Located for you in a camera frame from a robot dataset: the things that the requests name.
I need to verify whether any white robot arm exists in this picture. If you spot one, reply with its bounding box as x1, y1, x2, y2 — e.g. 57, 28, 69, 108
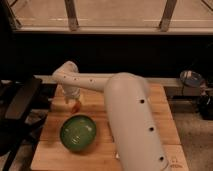
52, 61, 171, 171

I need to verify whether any green bowl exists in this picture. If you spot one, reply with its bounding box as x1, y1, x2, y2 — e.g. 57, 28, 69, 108
60, 115, 96, 152

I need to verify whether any black office chair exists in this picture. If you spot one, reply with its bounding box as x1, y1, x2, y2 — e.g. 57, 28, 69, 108
0, 78, 45, 171

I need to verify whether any round metal disc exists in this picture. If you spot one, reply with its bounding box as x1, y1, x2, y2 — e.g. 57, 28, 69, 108
180, 70, 204, 88

